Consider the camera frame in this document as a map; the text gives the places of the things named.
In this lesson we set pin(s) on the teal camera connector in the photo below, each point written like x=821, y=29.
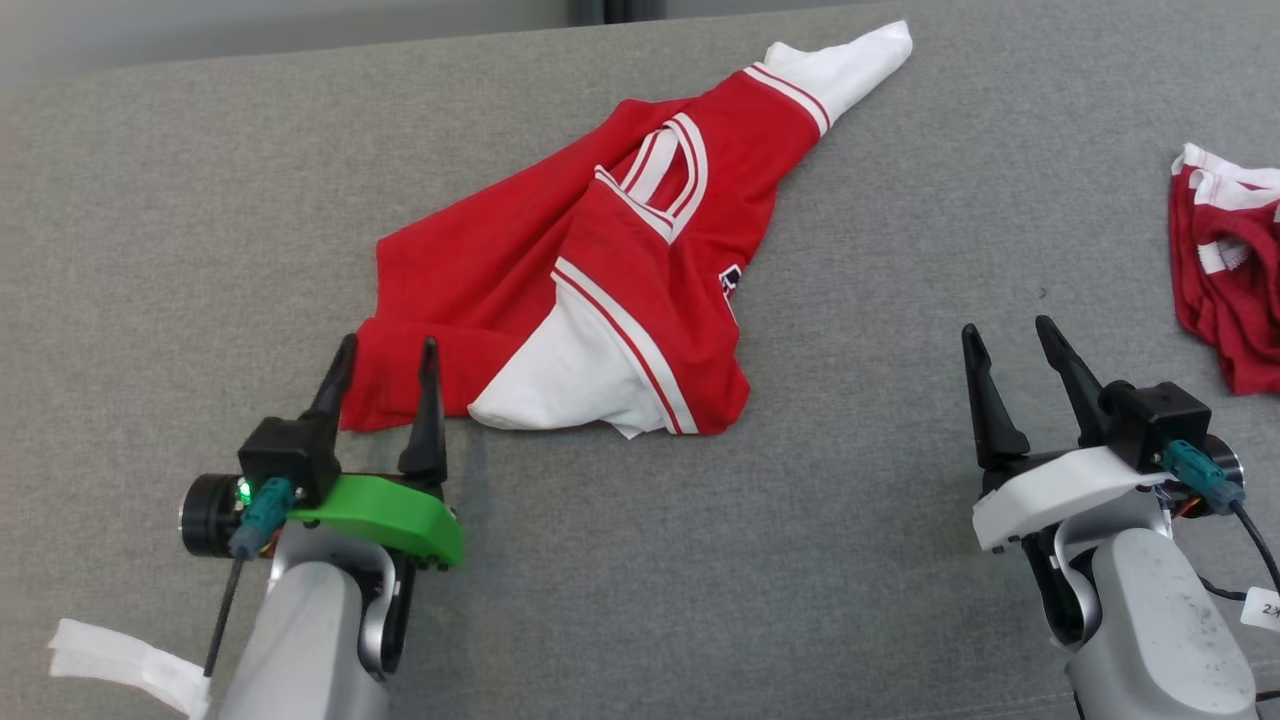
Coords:
x=262, y=510
x=1200, y=475

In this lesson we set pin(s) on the teal right camera connector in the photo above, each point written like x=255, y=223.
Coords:
x=1200, y=475

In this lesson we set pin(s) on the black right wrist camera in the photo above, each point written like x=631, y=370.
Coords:
x=1155, y=415

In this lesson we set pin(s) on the black round wrist motor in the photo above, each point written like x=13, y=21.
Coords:
x=1228, y=462
x=205, y=515

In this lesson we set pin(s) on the red white jersey shirt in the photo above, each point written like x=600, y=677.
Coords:
x=480, y=270

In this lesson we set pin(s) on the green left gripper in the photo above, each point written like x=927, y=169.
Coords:
x=400, y=515

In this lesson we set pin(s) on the grey partition post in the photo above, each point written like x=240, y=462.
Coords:
x=592, y=10
x=640, y=9

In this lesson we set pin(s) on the red shorts with white stripes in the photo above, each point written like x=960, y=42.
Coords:
x=1240, y=320

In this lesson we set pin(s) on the teal left camera connector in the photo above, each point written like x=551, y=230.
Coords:
x=262, y=510

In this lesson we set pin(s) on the black round left wrist motor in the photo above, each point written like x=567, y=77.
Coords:
x=205, y=515

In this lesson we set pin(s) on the black round right wrist motor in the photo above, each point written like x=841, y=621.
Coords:
x=1228, y=462

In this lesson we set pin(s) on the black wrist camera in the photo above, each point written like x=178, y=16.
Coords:
x=285, y=455
x=1155, y=415

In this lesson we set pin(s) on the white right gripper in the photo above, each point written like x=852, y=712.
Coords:
x=1050, y=495

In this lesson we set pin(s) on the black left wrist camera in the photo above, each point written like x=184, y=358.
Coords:
x=285, y=455

